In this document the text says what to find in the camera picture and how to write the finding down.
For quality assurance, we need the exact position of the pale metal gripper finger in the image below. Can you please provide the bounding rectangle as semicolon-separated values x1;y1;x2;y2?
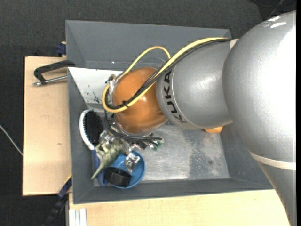
97;130;111;151
124;151;142;173

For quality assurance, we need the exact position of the blue bowl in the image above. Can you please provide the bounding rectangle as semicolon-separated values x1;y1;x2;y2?
103;149;146;189

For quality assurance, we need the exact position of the white and blue hairbrush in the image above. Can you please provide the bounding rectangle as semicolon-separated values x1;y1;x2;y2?
79;109;108;188

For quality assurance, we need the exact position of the green toy dinosaur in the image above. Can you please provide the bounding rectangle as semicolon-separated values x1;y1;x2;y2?
90;139;129;181

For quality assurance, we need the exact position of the grey metal bin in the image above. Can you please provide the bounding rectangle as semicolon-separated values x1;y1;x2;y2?
65;19;276;204

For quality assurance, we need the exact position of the pale cardboard board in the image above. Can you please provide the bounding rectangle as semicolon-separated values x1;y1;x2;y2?
22;56;72;197

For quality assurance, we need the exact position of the black ring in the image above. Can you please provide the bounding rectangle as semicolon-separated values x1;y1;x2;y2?
103;168;133;187

